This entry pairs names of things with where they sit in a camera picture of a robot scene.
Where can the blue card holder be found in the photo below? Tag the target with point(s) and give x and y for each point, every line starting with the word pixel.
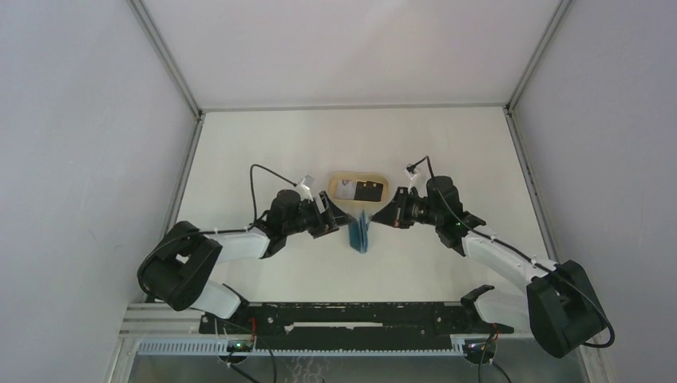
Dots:
pixel 358 233

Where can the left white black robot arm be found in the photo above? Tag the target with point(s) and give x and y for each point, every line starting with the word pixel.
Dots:
pixel 178 270

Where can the white card in tray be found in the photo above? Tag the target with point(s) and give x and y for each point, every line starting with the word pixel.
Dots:
pixel 345 189

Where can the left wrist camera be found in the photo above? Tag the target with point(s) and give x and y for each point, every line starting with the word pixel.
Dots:
pixel 303 187

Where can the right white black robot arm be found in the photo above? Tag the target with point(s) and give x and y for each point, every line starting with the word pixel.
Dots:
pixel 560 306

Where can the beige oval tray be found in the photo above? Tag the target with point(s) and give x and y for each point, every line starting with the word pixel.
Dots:
pixel 358 176

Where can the black card in tray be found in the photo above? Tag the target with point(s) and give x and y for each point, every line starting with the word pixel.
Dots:
pixel 368 191

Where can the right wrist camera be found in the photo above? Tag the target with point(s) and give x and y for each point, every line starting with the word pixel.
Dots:
pixel 413 175

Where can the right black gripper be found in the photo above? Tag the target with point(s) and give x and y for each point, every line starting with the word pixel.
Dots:
pixel 395 213

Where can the black mounting base plate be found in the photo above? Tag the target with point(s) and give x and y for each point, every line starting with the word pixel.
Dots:
pixel 356 326

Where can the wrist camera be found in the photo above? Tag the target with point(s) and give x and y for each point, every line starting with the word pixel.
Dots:
pixel 413 175
pixel 303 187

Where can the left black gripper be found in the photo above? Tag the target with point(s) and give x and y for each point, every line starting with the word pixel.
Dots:
pixel 328 221

